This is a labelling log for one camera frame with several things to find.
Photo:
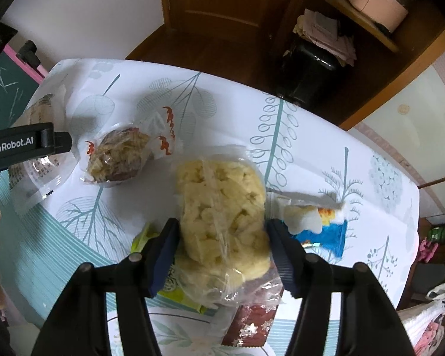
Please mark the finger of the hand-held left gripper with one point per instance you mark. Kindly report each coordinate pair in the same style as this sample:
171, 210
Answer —
63, 142

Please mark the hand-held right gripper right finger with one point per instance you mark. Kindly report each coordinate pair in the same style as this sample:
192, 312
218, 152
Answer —
285, 257

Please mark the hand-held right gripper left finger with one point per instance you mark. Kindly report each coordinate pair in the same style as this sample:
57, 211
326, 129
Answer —
163, 257

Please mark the beige snack packet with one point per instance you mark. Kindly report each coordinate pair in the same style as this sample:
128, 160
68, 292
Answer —
33, 183

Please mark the yellow bun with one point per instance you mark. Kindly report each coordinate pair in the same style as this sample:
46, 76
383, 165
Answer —
204, 282
222, 200

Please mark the green edged yellow cake pack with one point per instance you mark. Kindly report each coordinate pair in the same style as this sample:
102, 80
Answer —
142, 239

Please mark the blue snack packet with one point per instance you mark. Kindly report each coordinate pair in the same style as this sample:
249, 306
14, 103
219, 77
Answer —
326, 234

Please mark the meat floss bun clear bag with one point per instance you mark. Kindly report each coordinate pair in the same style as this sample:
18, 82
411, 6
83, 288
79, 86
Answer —
115, 155

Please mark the pink framed chalkboard easel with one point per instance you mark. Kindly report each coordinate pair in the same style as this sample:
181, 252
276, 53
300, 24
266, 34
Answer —
7, 92

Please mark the dark red snowflake packet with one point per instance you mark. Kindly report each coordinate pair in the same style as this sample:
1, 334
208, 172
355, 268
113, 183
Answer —
252, 322

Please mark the pink toy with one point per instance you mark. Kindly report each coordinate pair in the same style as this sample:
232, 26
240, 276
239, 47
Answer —
428, 250

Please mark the leaf print tablecloth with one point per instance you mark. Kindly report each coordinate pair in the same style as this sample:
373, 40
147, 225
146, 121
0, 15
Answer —
244, 118

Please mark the floral sliding door wardrobe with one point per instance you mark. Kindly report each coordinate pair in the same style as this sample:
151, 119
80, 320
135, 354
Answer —
411, 118

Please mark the black bin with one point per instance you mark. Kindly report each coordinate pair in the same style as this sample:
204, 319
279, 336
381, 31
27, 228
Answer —
311, 70

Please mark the brown wooden door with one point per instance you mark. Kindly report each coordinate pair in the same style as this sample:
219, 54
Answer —
215, 0

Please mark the wooden corner shelf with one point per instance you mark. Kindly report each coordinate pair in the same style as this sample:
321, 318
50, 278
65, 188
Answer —
393, 74

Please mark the stack of pink papers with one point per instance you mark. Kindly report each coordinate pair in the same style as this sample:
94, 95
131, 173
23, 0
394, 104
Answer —
326, 33

